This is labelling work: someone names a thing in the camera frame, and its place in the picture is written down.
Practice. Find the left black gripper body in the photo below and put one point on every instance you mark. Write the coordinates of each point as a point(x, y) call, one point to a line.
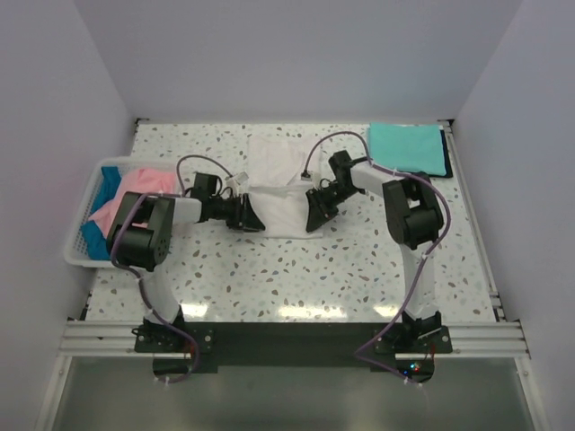
point(229, 210)

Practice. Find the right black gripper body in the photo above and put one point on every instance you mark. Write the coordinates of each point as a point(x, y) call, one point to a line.
point(335, 195)

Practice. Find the white t shirt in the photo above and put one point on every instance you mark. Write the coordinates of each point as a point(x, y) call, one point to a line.
point(275, 188)

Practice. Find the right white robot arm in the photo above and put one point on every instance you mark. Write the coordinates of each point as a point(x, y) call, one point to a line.
point(414, 221)

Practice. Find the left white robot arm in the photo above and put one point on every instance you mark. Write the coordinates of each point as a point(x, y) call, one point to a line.
point(140, 235)

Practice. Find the folded teal t shirt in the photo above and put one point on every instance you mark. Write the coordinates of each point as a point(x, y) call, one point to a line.
point(387, 144)

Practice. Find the pink t shirt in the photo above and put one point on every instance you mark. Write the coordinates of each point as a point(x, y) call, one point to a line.
point(142, 180)

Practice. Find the folded black t shirt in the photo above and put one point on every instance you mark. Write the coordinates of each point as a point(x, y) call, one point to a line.
point(447, 152)

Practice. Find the blue t shirt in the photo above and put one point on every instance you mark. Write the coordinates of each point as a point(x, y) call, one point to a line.
point(91, 232)

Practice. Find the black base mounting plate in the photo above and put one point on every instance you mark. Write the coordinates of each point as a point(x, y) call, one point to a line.
point(205, 347)

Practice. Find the white plastic basket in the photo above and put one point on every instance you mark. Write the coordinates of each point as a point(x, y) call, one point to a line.
point(75, 250)

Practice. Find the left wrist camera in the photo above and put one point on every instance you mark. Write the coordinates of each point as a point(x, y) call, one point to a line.
point(237, 181)

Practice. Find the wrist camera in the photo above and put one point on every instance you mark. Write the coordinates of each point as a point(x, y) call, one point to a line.
point(237, 181)
point(306, 175)

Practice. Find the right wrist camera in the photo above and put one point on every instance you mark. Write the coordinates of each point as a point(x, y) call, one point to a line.
point(306, 175)

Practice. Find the aluminium frame rail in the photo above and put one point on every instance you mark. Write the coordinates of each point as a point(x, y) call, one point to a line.
point(469, 340)

